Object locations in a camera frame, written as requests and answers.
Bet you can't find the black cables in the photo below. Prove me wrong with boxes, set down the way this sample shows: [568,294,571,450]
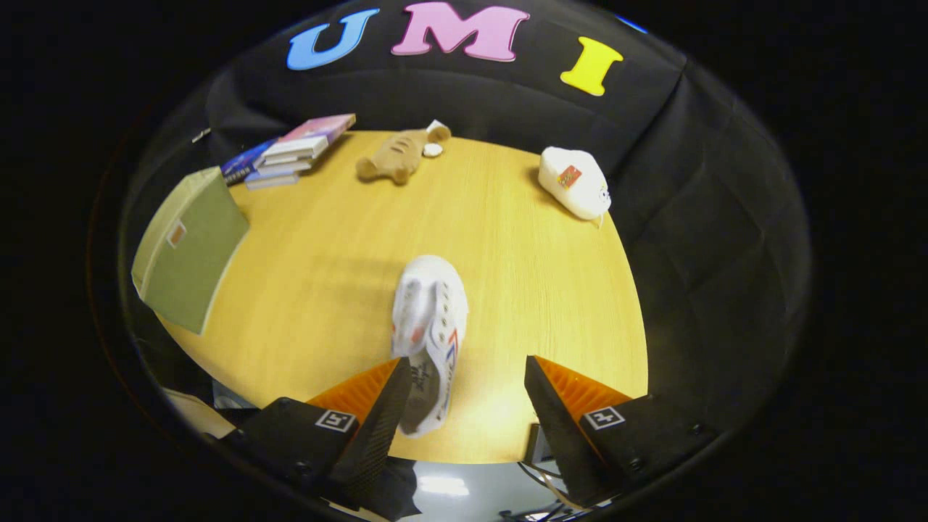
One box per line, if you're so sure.
[500,460,581,521]

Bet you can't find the pale blue thin book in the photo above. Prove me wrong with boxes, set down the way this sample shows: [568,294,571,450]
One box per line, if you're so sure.
[245,173,299,191]

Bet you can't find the blue cover book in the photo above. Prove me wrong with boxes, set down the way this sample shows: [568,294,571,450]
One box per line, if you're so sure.
[220,139,278,186]

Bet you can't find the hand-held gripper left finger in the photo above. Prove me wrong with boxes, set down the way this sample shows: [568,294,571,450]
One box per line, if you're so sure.
[221,357,414,512]

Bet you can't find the white thin book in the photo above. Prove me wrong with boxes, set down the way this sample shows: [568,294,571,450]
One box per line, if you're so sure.
[254,156,314,175]

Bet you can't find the white plush toy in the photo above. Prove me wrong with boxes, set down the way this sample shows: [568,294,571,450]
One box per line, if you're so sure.
[538,146,612,222]

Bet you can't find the brown plush toy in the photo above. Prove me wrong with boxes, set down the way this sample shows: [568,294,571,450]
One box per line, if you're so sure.
[355,121,452,186]

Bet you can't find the green fabric storage box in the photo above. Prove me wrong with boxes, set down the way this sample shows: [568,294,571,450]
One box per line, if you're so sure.
[130,167,251,336]

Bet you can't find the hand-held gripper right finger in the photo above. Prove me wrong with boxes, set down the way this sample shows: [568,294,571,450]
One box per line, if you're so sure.
[525,355,719,509]

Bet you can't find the pink cover book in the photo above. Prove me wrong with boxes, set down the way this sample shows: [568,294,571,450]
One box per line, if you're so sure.
[262,114,357,162]

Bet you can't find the white canvas shoe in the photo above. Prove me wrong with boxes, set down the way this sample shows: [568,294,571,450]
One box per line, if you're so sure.
[391,255,470,438]

